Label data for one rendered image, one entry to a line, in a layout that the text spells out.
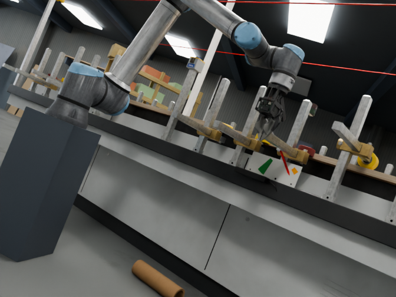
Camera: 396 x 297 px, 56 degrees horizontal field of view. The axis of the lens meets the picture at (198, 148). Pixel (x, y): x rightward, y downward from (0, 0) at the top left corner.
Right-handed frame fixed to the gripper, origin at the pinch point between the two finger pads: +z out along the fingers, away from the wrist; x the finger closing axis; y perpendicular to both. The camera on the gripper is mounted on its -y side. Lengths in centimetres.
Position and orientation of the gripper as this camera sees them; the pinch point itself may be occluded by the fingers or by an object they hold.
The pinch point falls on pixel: (261, 138)
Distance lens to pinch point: 147.3
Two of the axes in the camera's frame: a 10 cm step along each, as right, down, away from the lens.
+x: 7.3, 2.6, -6.3
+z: -3.8, 9.2, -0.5
